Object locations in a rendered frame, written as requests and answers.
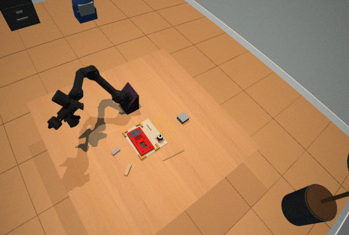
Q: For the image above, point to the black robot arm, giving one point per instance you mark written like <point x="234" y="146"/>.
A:
<point x="70" y="101"/>

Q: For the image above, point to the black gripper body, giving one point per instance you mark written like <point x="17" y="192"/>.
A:
<point x="56" y="122"/>

